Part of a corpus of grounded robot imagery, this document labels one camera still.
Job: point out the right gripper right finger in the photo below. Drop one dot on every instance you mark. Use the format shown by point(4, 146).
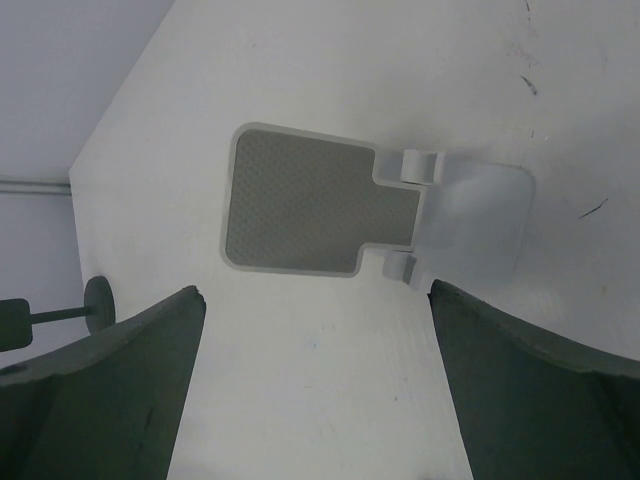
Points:
point(532, 404)

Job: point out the black smartphone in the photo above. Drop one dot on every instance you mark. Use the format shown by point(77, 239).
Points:
point(15, 324)

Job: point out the black round-base phone stand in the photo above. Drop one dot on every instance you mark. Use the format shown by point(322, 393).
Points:
point(98, 309)

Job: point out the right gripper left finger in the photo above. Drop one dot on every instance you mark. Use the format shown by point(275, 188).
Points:
point(107, 406)

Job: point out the silver folding phone stand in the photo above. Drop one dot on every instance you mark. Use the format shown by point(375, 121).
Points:
point(307, 203)

